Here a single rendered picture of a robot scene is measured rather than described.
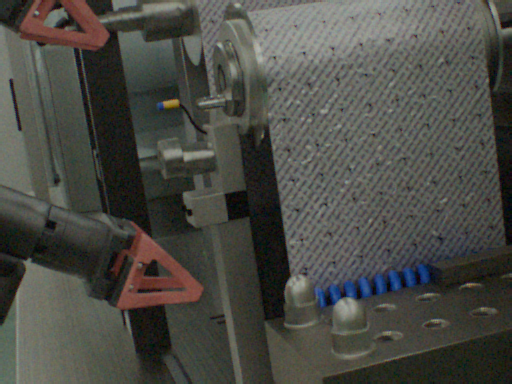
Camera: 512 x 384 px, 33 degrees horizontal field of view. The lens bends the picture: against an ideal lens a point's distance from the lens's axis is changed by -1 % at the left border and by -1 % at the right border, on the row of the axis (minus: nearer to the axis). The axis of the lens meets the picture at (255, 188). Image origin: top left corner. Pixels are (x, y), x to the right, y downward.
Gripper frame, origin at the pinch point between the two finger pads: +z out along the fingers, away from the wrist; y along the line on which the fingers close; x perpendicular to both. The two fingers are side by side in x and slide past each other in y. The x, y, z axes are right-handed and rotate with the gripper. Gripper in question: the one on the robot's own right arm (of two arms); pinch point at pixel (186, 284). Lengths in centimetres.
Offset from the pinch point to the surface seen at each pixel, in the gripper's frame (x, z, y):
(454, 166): 20.3, 21.3, 0.9
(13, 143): -24, -5, -556
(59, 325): -20, -2, -55
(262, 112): 17.7, 0.6, 0.6
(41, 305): -21, -4, -69
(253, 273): 2.4, 8.4, -7.5
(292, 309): 2.1, 7.6, 8.2
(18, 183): -49, 8, -557
